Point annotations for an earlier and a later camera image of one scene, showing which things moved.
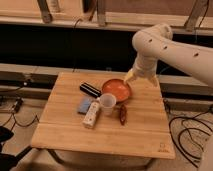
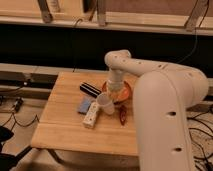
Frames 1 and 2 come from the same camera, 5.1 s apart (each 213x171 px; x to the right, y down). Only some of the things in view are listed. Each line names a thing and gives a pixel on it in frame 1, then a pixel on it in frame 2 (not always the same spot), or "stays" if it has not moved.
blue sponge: [84, 105] stays
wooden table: [146, 135] stays
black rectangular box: [90, 90] stays
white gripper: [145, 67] to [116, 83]
